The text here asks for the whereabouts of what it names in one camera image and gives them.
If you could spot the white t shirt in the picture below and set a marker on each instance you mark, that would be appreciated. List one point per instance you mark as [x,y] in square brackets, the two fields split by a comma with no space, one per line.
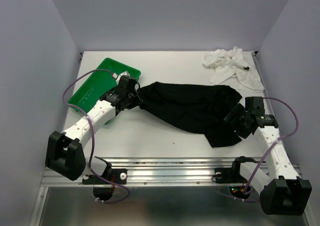
[231,64]

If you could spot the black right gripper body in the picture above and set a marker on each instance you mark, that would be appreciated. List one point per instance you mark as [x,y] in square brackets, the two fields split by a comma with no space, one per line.
[239,122]

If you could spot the green plastic tray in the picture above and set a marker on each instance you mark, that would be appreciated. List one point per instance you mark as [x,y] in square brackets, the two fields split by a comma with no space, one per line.
[99,82]

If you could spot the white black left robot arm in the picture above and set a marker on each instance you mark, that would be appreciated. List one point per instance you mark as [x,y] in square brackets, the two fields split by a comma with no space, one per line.
[65,150]

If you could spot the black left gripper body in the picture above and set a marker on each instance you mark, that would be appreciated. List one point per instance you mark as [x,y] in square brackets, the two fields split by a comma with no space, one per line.
[134,101]

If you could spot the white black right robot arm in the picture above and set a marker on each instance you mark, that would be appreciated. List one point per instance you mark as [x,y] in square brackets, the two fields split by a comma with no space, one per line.
[280,188]

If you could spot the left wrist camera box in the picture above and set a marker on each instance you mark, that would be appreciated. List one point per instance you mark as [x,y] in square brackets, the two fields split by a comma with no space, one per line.
[118,76]

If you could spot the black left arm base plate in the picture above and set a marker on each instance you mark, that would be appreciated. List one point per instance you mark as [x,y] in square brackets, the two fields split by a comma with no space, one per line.
[116,175]

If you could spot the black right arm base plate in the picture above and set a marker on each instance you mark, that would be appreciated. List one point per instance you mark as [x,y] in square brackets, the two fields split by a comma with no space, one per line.
[224,175]

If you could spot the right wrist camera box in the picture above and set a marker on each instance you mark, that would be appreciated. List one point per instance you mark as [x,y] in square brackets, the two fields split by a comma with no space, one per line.
[254,105]

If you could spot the black t shirt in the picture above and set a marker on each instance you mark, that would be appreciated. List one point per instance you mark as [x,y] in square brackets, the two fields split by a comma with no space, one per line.
[197,109]

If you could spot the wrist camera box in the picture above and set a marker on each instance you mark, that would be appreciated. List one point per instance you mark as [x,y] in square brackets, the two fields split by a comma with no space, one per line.
[118,76]
[254,105]

